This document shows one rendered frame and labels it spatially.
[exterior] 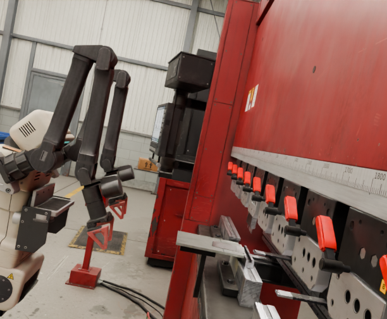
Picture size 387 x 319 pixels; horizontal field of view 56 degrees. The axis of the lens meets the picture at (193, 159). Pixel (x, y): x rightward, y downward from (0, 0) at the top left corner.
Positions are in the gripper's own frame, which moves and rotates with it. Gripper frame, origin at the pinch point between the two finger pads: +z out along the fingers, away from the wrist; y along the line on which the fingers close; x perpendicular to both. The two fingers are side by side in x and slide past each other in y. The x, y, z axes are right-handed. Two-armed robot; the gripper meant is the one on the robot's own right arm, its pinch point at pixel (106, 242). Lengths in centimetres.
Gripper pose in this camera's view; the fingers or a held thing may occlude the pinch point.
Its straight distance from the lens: 129.9
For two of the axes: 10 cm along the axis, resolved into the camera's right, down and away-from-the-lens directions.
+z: 2.6, 9.6, 0.8
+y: -0.7, -0.7, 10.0
